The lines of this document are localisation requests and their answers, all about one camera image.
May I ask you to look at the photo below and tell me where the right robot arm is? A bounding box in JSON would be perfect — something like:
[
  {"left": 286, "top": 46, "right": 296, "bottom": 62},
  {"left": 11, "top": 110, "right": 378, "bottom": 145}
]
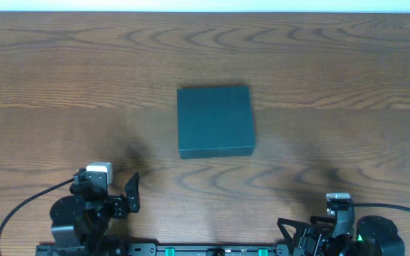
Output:
[{"left": 273, "top": 215, "right": 406, "bottom": 256}]

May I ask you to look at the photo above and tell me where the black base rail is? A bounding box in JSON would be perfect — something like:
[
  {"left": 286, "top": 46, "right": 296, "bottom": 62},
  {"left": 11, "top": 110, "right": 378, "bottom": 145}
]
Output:
[{"left": 36, "top": 242, "right": 291, "bottom": 256}]

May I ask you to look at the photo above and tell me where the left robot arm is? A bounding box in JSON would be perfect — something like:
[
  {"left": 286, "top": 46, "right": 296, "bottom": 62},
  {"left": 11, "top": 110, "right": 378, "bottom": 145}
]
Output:
[{"left": 50, "top": 169, "right": 140, "bottom": 255}]

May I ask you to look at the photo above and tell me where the black gift box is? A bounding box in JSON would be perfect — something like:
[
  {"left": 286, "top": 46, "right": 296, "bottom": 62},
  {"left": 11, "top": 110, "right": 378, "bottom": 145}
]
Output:
[{"left": 177, "top": 85, "right": 256, "bottom": 159}]

